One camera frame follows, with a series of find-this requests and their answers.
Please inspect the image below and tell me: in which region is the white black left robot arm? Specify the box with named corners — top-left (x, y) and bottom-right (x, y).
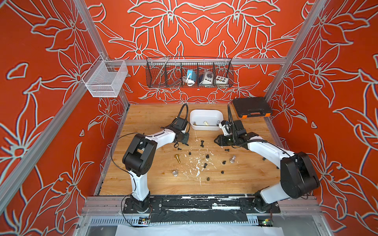
top-left (116, 103), bottom-right (190, 213)

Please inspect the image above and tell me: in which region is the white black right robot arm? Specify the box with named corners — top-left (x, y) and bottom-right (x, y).
top-left (214, 105), bottom-right (321, 213)

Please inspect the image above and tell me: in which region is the gold chess piece lying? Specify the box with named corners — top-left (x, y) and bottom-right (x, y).
top-left (175, 154), bottom-right (181, 163)

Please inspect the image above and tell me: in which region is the white plastic storage box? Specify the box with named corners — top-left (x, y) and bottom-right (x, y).
top-left (190, 109), bottom-right (223, 131)

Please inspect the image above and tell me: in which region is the teal box in basket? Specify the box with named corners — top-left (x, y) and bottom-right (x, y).
top-left (186, 70), bottom-right (197, 83)

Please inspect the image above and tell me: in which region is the black orange tool case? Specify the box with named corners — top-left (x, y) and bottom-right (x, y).
top-left (232, 97), bottom-right (272, 119)

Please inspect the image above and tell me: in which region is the white dotted cube in basket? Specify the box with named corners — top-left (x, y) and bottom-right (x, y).
top-left (215, 75), bottom-right (228, 86)

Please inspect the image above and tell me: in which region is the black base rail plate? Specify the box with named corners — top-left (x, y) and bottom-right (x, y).
top-left (122, 195), bottom-right (281, 214)

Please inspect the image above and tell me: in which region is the black wire wall basket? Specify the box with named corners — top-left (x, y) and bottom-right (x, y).
top-left (146, 56), bottom-right (234, 89)

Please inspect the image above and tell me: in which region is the clear plastic wall bin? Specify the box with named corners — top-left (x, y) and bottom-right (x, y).
top-left (83, 61), bottom-right (129, 98)

